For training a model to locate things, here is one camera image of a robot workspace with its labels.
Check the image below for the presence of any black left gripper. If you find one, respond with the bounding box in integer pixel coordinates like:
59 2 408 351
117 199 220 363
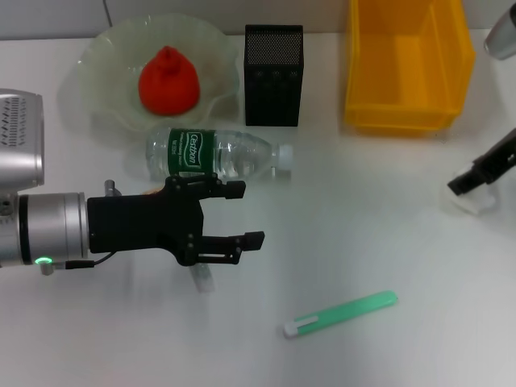
86 173 265 267

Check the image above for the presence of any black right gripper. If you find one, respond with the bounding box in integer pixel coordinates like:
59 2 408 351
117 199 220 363
447 128 516 198

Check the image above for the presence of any white paper ball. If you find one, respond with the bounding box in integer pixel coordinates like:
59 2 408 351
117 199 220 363
439 160 500 218

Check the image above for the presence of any clear bottle with green label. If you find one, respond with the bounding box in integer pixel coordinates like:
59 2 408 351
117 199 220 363
145 127 294 182

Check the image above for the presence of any green pen with white cap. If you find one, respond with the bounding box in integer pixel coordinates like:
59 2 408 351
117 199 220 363
282 289 399 339

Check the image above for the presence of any red-orange knitted toy orange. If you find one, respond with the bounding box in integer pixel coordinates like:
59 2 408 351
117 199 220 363
138 45 202 117

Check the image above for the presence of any grey marker pen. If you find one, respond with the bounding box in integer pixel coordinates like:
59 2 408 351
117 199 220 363
192 264 215 294

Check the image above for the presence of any black mesh pen holder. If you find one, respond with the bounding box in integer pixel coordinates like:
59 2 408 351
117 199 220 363
243 23 304 128

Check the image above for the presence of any green glass fruit plate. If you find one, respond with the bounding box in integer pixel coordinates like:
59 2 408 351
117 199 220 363
76 14 241 132

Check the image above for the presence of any yellow plastic bin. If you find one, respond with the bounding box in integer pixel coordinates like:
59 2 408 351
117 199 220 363
343 0 476 136

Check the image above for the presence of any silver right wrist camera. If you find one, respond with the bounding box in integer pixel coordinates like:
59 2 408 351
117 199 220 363
483 6 516 61

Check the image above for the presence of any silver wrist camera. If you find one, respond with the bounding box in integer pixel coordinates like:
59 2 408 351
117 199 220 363
483 6 516 61
0 88 45 190

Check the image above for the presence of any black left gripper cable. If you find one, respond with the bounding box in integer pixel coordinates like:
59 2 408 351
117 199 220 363
39 252 114 277

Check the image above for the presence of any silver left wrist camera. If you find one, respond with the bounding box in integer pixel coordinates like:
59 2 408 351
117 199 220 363
0 88 45 190

